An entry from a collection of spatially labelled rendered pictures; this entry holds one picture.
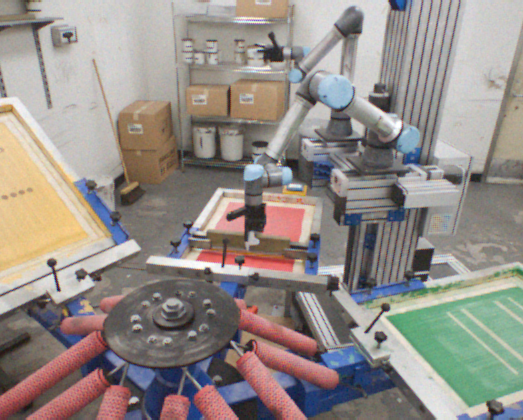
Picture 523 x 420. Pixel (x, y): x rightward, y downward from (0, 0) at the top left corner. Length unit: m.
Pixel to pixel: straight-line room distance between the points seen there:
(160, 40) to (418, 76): 3.90
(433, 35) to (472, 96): 3.29
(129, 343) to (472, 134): 5.05
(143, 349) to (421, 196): 1.50
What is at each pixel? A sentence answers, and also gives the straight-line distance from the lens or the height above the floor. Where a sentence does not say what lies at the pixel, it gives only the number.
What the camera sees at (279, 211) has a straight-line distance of 2.30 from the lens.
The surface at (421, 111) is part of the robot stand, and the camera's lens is 2.36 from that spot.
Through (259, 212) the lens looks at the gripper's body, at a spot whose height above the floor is 1.17.
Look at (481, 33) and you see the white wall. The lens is 5.45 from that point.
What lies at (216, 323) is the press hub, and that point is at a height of 1.31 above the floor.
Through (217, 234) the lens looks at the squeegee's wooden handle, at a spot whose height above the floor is 1.05.
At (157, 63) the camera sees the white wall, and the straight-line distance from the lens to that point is 5.76.
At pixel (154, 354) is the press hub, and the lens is 0.97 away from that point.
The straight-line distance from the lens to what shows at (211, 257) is 1.91.
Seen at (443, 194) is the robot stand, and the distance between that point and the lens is 2.19.
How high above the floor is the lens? 1.97
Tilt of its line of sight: 27 degrees down
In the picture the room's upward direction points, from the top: 1 degrees clockwise
